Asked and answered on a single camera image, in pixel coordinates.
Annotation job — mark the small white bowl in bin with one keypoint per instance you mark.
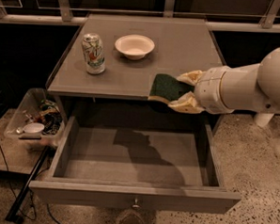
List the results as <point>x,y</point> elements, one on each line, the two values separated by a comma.
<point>33,128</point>

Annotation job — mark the white paper bowl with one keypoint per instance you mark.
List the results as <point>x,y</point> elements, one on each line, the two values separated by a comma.
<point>134,47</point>

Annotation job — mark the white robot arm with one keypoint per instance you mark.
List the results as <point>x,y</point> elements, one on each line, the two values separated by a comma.
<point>222,90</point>

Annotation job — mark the white green soda can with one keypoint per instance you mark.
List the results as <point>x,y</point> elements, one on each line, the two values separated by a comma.
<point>92,47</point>

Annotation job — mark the grey cabinet counter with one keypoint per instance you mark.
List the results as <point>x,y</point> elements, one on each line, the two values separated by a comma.
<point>181,45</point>

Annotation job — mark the metal drawer knob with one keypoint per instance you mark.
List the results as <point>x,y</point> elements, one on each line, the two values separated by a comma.
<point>136,205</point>

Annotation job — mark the black metal stand leg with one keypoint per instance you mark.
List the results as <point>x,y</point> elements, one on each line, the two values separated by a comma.
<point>12,215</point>

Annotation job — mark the metal window railing frame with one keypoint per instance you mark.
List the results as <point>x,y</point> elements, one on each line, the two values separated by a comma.
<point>262,16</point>

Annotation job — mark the clutter items in bin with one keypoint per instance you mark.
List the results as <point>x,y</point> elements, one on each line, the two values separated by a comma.
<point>48,115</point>

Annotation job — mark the clear plastic storage bin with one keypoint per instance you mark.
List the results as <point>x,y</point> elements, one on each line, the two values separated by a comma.
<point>30,103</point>

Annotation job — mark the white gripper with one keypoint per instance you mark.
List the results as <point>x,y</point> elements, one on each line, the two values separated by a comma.
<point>209,88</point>

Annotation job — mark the open grey top drawer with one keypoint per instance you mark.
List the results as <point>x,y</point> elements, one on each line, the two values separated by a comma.
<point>106,167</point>

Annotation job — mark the green and yellow sponge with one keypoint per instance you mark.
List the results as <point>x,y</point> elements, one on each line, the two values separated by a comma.
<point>166,89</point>

